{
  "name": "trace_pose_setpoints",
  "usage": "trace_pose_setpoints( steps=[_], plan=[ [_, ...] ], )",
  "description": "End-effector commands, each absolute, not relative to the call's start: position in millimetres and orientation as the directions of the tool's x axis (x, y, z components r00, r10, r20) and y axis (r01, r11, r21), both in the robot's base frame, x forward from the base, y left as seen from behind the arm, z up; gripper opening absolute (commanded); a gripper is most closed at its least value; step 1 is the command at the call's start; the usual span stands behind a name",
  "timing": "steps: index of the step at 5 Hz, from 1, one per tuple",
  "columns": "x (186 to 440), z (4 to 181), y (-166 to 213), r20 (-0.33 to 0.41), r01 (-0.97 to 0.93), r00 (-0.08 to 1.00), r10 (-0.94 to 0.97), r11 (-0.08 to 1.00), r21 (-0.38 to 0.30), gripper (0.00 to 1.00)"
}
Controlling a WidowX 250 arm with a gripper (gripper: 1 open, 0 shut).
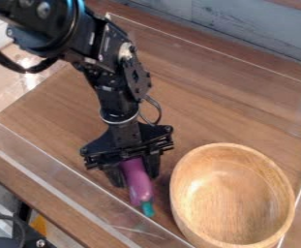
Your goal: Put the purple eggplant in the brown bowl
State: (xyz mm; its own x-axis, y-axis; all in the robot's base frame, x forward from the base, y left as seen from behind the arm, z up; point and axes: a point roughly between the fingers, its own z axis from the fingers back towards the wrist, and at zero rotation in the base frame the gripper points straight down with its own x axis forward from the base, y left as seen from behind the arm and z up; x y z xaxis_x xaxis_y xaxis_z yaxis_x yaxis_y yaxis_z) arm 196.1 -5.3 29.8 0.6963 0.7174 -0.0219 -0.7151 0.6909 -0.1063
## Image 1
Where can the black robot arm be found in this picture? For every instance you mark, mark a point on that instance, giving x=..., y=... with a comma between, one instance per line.
x=61, y=30

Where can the black device lower left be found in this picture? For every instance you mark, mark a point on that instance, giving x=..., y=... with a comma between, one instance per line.
x=25, y=237

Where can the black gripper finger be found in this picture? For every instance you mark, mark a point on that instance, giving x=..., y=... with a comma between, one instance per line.
x=152, y=165
x=114, y=175

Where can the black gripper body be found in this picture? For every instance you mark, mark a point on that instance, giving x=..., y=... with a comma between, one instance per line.
x=124, y=143

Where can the purple toy eggplant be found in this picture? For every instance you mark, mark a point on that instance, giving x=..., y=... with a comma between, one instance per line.
x=138, y=185

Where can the clear acrylic front wall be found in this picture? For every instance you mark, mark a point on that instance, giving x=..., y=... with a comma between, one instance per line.
x=97, y=219

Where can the brown wooden bowl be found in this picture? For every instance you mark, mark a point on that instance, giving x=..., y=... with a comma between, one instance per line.
x=230, y=197

